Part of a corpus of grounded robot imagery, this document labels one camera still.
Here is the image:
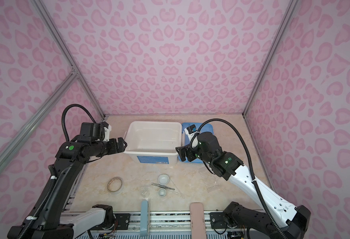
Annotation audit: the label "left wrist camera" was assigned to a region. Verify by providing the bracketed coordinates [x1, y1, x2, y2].
[99, 121, 112, 142]

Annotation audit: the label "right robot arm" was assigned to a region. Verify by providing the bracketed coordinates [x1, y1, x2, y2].
[176, 129, 311, 239]

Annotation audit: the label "glass stirring rod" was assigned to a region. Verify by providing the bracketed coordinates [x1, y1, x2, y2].
[170, 178, 185, 199]

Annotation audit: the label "clear glass beaker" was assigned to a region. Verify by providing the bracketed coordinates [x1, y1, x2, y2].
[139, 187, 150, 200]

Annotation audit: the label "blue plastic lid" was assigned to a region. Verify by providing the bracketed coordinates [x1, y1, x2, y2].
[177, 122, 214, 164]

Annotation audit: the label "metal tweezers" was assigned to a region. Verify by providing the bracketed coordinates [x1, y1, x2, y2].
[151, 183, 175, 191]

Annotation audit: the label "clear tape roll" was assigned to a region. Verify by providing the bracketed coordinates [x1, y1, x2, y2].
[106, 177, 124, 193]

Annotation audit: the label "white plastic bin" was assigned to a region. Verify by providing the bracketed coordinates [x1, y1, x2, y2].
[124, 121, 182, 165]

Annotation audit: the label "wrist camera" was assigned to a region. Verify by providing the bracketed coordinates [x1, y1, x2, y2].
[185, 124, 198, 140]
[99, 121, 112, 142]

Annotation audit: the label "aluminium mounting rail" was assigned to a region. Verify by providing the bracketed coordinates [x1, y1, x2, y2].
[38, 209, 303, 239]

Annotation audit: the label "light blue clamp bar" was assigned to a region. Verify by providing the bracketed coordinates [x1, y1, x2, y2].
[140, 200, 150, 238]

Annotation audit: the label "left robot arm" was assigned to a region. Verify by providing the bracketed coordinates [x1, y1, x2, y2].
[7, 137, 128, 239]

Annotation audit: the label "small white ceramic dish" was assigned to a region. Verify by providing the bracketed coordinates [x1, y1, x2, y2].
[158, 188, 167, 197]

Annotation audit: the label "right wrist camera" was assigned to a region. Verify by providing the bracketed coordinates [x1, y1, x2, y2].
[185, 124, 198, 140]

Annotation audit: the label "pink clamp bar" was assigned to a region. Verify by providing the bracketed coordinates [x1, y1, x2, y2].
[190, 203, 207, 239]

